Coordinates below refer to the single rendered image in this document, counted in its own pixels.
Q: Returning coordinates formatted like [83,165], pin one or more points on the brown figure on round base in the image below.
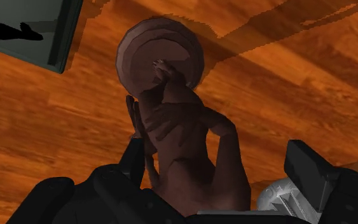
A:
[181,149]

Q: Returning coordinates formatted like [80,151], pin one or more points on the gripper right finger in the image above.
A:
[315,173]

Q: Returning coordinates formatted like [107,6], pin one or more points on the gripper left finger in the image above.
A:
[110,195]

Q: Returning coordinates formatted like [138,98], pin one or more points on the dark grey robot stand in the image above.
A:
[17,46]

